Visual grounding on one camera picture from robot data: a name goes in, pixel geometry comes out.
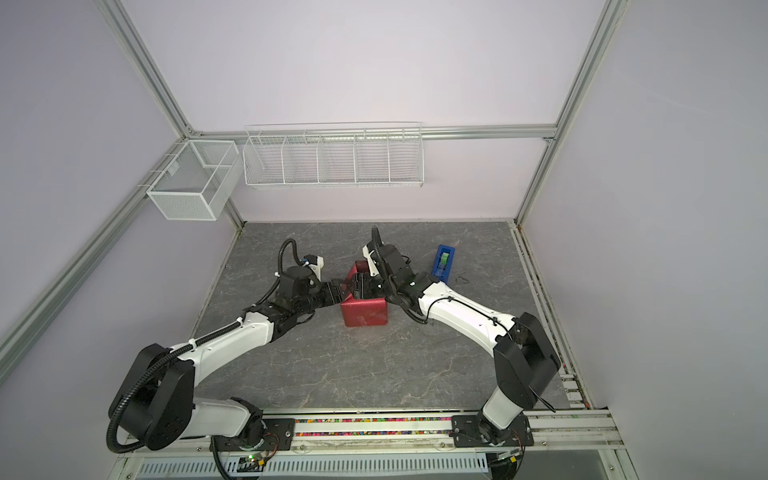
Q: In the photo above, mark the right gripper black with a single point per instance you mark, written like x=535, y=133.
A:
x=363, y=289

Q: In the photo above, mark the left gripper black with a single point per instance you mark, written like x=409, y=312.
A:
x=328, y=287

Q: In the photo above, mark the dark red wrapping paper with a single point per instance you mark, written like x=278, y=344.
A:
x=363, y=313

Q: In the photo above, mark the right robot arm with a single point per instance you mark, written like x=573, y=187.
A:
x=525, y=360

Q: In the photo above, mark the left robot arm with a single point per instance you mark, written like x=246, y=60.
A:
x=157, y=403

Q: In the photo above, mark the blue tape dispenser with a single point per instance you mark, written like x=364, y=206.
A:
x=443, y=262

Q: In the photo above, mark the small white mesh basket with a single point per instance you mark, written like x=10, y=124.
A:
x=198, y=180

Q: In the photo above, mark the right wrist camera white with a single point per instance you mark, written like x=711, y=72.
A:
x=368, y=253

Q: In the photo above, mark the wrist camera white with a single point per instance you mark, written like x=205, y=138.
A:
x=368, y=253
x=315, y=263

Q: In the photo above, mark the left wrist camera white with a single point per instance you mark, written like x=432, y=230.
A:
x=315, y=263

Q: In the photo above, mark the long white wire basket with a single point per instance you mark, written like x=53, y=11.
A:
x=334, y=154

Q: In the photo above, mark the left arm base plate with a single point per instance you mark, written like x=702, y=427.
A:
x=270, y=434

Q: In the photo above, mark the aluminium front rail frame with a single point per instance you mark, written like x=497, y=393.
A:
x=389, y=433

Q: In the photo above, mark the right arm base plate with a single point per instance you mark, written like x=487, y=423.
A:
x=474, y=431

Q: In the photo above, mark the white slotted cable duct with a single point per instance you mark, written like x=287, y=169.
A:
x=330, y=466

